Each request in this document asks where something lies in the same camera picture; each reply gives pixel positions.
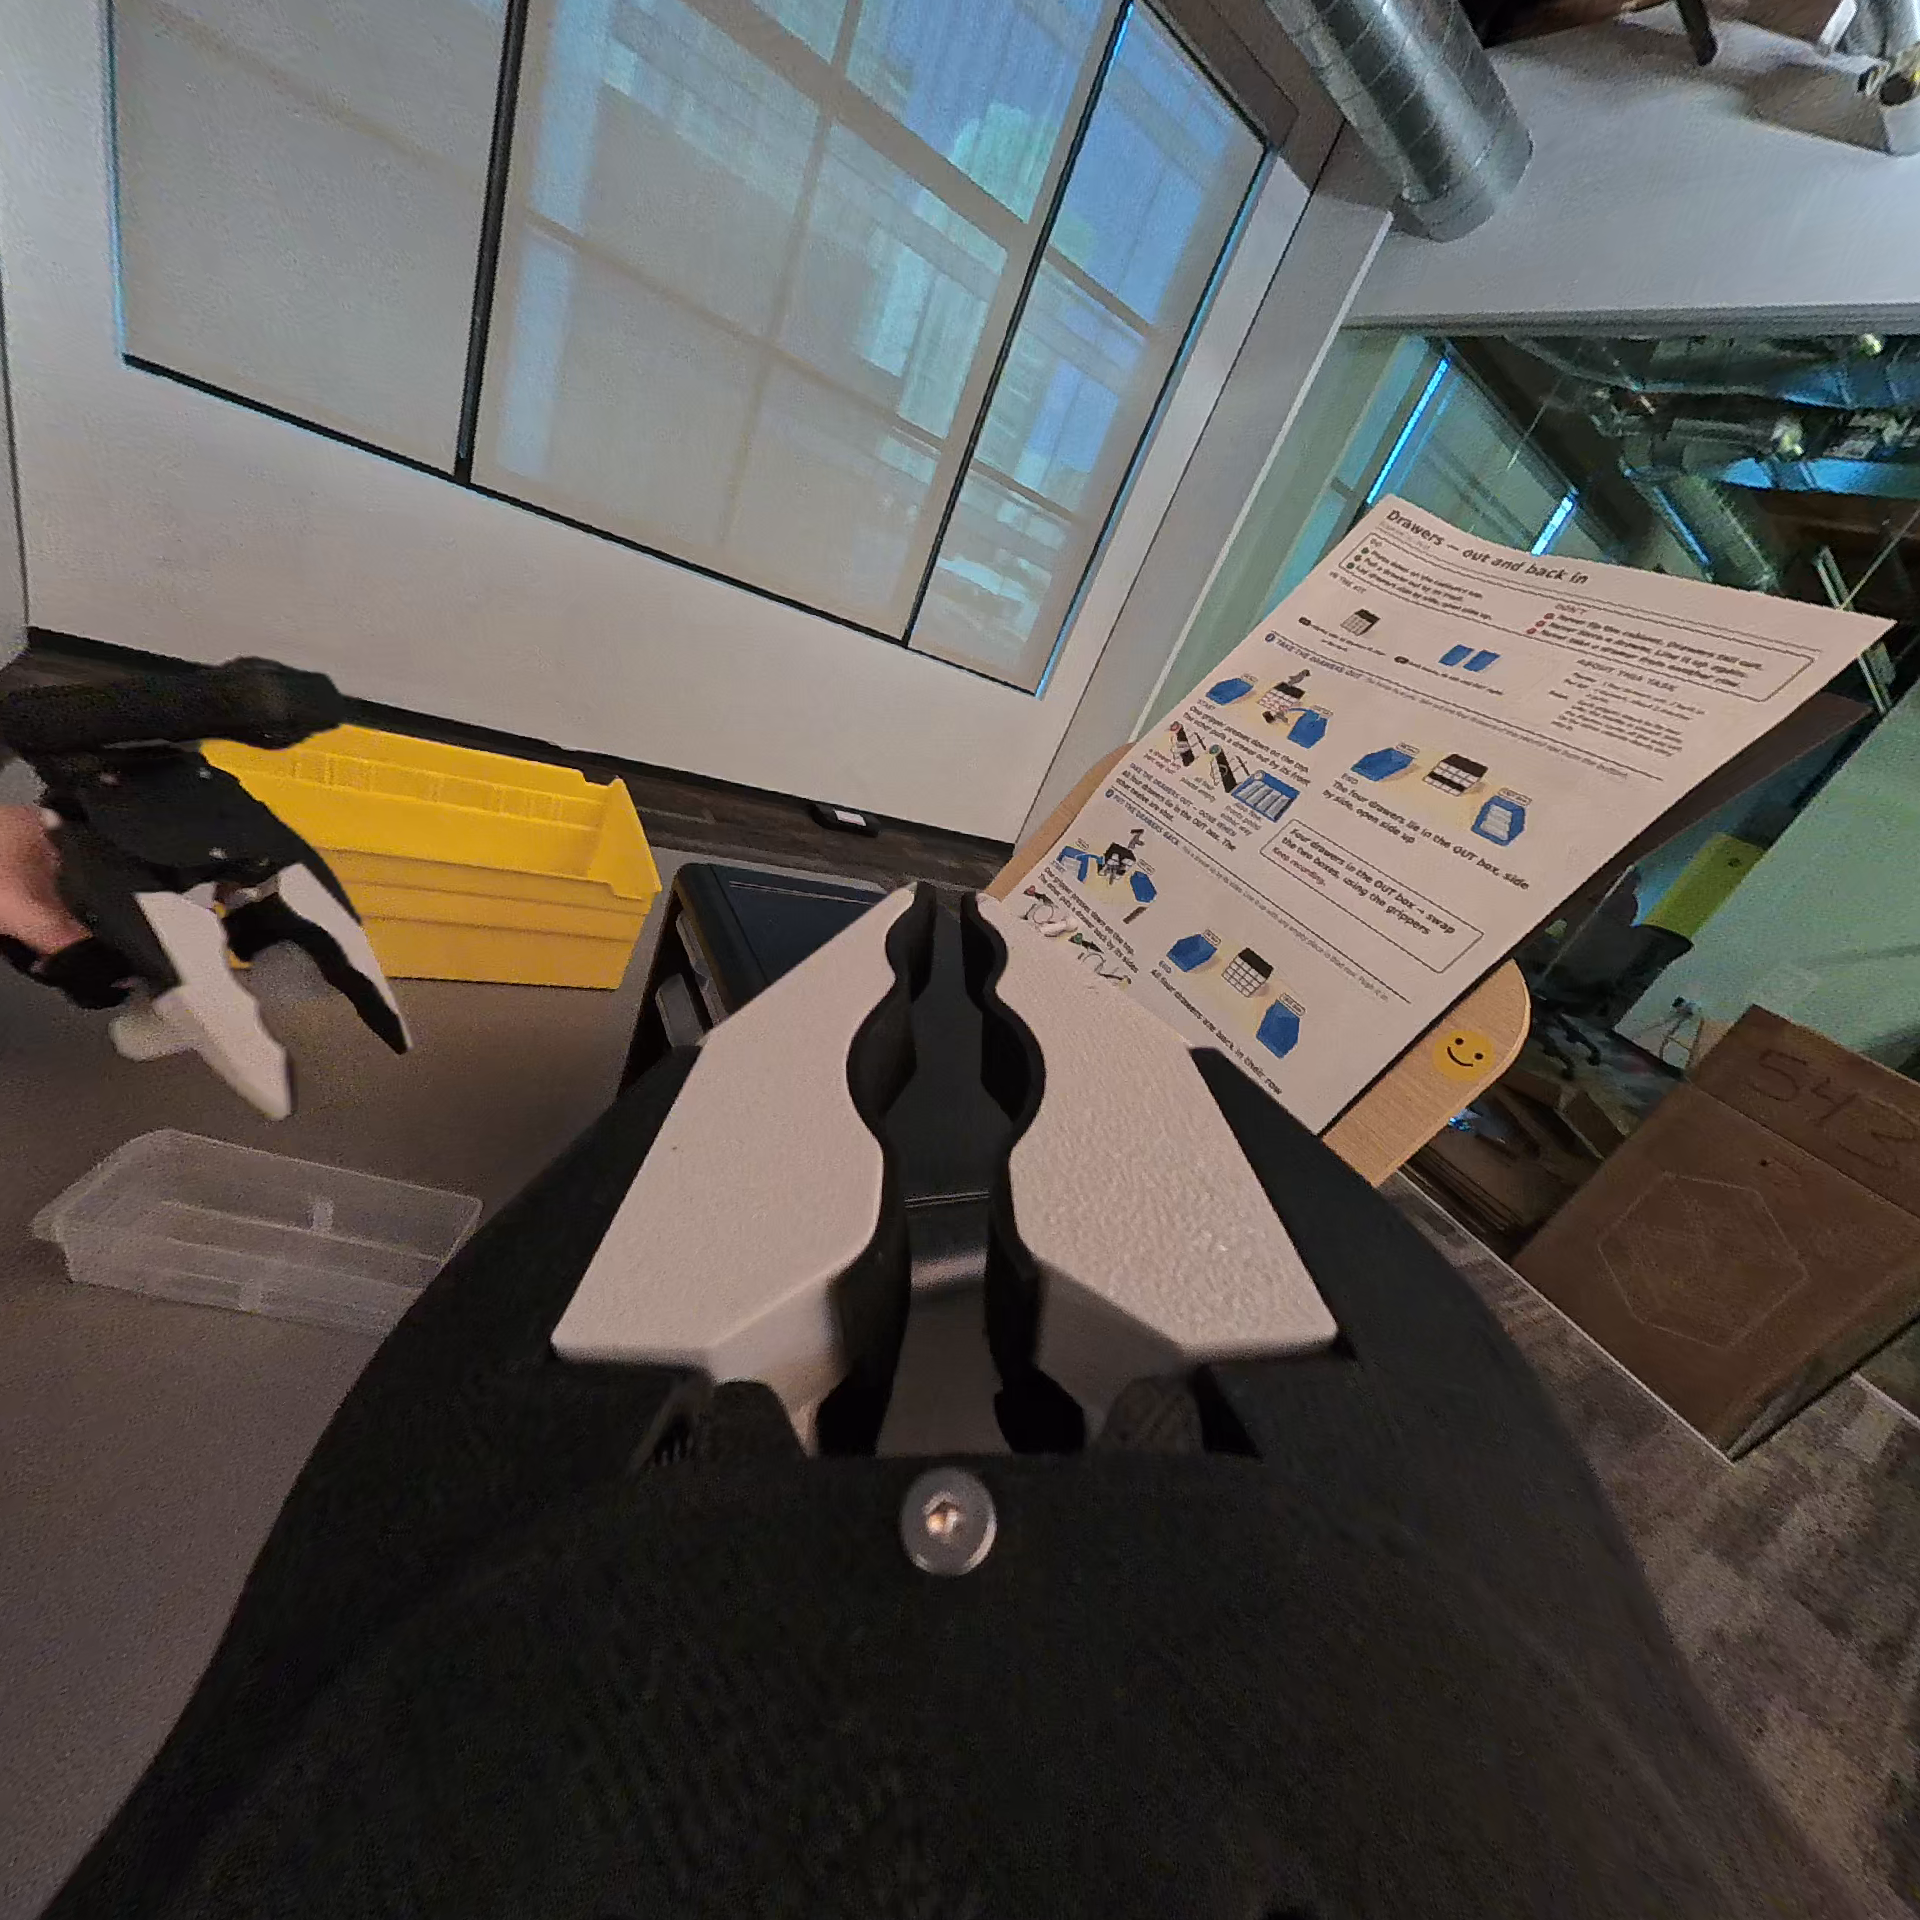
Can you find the brown panel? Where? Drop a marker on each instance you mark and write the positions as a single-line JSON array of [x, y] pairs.
[[1724, 1245]]

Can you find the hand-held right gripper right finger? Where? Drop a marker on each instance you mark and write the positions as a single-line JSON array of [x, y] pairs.
[[1156, 1184]]

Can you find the instruction poster on board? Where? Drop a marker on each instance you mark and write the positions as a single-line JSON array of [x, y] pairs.
[[1425, 1109]]

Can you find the silver ventilation duct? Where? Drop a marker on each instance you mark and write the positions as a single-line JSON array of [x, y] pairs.
[[1412, 106]]

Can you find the clear plastic drawer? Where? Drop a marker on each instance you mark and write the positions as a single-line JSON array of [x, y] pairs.
[[225, 1230]]

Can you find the yellow smiley sticker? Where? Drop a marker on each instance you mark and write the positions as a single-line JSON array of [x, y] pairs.
[[1464, 1054]]

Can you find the small black floor device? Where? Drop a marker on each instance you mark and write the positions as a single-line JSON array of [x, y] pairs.
[[839, 820]]

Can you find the yellow storage bin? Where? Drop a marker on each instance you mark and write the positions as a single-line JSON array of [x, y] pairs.
[[450, 901]]

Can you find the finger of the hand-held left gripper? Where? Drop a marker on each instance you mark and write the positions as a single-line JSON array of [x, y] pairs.
[[212, 1004], [338, 938]]

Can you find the black drawer cabinet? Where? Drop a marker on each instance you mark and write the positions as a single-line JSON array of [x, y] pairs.
[[751, 916]]

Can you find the printed instruction poster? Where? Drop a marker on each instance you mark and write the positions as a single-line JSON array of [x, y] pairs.
[[1425, 751]]

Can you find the person's left hand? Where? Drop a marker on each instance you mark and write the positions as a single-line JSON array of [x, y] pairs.
[[37, 885]]

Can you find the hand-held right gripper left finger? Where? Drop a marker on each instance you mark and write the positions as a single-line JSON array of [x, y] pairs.
[[751, 1184]]

